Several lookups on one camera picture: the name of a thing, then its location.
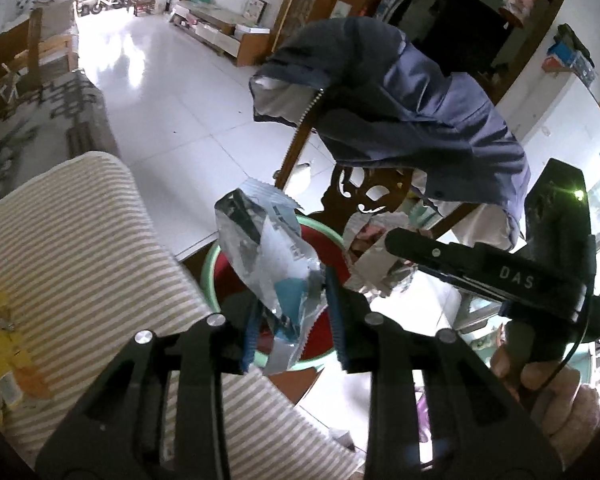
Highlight wall shelf with boxes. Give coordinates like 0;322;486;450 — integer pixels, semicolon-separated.
542;24;597;87

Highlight yellow snack packet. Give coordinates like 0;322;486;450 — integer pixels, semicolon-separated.
0;280;53;423

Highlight framed picture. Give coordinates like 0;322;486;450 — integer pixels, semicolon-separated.
244;0;267;26

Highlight light wooden chair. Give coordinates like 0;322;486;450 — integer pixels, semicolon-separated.
0;7;77;102

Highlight beige striped cloth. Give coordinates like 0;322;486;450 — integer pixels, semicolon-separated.
0;151;366;480

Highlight green basin with red inside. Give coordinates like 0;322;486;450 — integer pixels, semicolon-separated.
200;212;353;373

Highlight silver foil snack wrapper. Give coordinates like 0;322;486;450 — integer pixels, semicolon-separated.
214;177;328;377

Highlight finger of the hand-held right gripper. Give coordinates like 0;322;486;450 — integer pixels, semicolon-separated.
384;227;477;282

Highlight person's right forearm pink sleeve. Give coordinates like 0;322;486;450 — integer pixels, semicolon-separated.
522;367;600;456

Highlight pink hanging lantern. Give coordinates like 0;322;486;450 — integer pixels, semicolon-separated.
497;0;538;29

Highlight white paper scrap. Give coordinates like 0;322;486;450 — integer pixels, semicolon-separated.
342;210;418;298

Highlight person's right hand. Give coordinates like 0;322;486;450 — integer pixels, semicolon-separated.
490;342;566;411

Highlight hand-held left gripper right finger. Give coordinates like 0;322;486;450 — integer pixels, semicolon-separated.
325;267;563;480

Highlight blue grey jacket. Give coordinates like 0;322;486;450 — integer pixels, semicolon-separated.
249;16;532;253

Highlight carved dark wooden chair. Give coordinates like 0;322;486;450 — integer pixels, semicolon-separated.
272;87;481;241

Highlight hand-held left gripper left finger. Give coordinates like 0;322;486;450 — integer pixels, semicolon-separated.
35;305;261;480

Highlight white low TV cabinet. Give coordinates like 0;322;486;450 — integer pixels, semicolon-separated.
172;2;272;67

